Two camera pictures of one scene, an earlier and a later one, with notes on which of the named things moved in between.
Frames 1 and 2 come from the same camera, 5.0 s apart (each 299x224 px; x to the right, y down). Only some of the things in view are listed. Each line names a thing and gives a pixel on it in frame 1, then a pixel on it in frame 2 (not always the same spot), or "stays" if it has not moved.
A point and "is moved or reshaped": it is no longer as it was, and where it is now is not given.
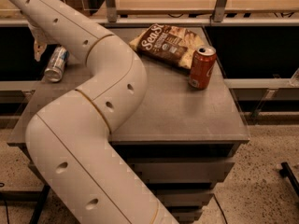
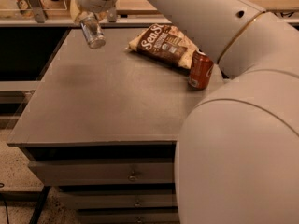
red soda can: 201,67 stays
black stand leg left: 39,205 stays
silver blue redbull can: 54,69 is moved or reshaped
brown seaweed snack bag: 168,44 stays
